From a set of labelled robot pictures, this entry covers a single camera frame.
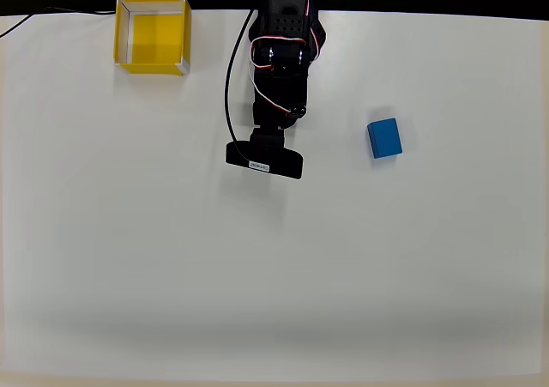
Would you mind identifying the blue block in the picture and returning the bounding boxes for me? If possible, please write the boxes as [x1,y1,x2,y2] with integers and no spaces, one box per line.
[366,118,404,160]

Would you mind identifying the yellow open box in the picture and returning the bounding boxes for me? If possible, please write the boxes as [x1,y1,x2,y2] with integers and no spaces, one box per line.
[112,0,192,78]

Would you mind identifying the black webcam with white label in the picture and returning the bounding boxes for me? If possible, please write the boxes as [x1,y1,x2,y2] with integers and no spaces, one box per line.
[225,140,305,180]

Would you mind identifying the black webcam cable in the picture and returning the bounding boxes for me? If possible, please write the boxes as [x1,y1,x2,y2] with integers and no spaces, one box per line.
[222,9,256,159]

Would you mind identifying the red white servo wire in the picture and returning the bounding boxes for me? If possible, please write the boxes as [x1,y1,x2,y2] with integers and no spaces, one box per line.
[250,0,323,117]

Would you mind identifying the thin black cable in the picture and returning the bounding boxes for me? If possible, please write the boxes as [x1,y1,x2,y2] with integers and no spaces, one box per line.
[0,5,117,39]

